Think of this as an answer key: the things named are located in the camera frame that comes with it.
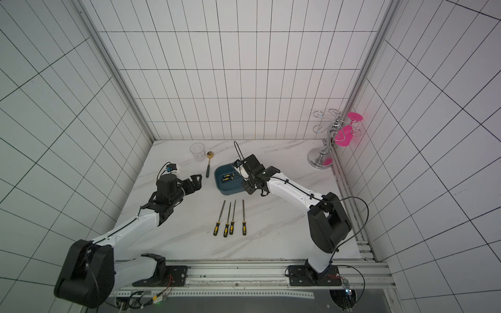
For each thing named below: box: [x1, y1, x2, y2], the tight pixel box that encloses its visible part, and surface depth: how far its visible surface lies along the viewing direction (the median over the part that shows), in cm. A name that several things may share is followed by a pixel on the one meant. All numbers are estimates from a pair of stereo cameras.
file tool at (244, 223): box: [242, 199, 247, 237], surface depth 87 cm
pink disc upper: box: [347, 112, 364, 122], surface depth 94 cm
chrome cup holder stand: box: [307, 108, 363, 170], surface depth 98 cm
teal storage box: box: [213, 163, 246, 196], surface depth 102 cm
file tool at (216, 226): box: [213, 200, 226, 237], surface depth 87 cm
